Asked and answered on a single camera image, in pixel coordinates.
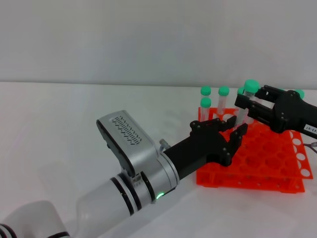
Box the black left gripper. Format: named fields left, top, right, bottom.
left=163, top=115, right=249, bottom=181

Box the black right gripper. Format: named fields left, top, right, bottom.
left=234, top=85, right=317, bottom=136

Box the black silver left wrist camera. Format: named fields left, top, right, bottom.
left=96, top=110, right=162, bottom=177

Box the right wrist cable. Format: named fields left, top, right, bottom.
left=303, top=140, right=317, bottom=156

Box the orange test tube rack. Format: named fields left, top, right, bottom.
left=195, top=107, right=314, bottom=194

